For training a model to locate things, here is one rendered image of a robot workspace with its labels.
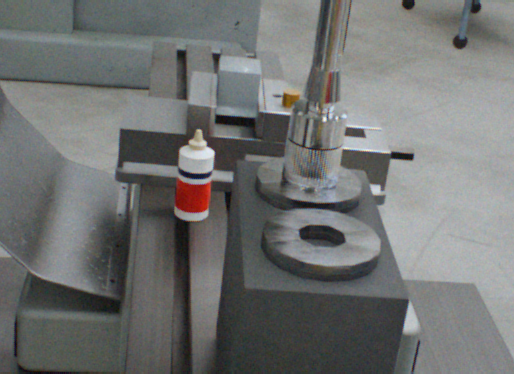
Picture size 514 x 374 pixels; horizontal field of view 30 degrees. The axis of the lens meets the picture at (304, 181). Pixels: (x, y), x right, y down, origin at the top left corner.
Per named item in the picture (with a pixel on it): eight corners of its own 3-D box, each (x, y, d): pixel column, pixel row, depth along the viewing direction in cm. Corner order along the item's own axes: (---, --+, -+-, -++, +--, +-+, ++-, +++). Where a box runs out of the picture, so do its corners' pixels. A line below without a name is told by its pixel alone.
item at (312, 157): (342, 175, 83) (352, 116, 81) (328, 196, 79) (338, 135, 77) (290, 163, 84) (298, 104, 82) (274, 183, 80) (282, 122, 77)
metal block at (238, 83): (254, 101, 129) (259, 59, 126) (255, 118, 123) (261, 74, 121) (215, 97, 128) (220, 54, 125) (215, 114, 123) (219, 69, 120)
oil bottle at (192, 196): (207, 207, 118) (216, 124, 113) (208, 223, 114) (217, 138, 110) (174, 205, 117) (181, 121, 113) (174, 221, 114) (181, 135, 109)
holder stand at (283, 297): (337, 338, 96) (369, 156, 87) (370, 500, 76) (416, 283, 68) (215, 331, 94) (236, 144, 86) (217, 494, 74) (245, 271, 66)
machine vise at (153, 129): (370, 159, 138) (383, 87, 134) (386, 206, 125) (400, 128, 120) (125, 136, 134) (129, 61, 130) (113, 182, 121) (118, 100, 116)
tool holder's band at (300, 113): (352, 116, 81) (354, 105, 80) (338, 135, 77) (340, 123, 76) (298, 104, 82) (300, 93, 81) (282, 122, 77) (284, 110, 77)
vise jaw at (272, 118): (295, 109, 133) (299, 82, 131) (302, 144, 122) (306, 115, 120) (252, 104, 132) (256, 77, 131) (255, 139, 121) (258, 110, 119)
